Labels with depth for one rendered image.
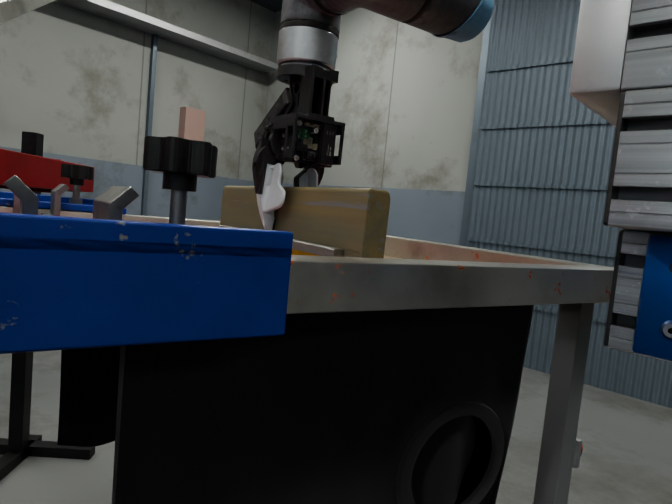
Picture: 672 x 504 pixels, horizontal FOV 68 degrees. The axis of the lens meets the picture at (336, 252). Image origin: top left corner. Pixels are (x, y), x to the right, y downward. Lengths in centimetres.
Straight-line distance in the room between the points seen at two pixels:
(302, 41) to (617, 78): 38
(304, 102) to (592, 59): 34
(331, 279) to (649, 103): 24
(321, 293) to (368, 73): 487
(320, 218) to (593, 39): 31
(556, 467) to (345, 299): 69
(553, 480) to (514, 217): 322
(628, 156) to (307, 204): 35
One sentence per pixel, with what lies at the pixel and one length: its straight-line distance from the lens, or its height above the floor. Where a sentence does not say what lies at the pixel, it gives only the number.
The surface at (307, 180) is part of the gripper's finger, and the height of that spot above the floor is 106.
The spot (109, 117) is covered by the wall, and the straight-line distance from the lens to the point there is 521.
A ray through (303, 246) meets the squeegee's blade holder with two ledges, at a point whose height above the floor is 98.
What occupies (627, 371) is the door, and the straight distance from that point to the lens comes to 393.
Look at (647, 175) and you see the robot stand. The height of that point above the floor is 107.
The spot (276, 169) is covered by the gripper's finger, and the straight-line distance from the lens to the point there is 65.
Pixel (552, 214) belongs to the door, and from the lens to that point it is 399.
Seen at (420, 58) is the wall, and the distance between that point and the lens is 487.
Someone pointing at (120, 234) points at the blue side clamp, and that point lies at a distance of 30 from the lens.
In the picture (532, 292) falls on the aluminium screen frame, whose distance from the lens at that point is 54.
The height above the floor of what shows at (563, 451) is 66.
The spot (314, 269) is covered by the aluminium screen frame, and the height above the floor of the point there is 98.
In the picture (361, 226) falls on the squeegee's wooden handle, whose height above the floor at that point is 101.
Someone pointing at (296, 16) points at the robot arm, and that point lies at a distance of 66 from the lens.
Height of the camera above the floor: 103
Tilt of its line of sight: 4 degrees down
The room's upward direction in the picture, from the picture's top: 5 degrees clockwise
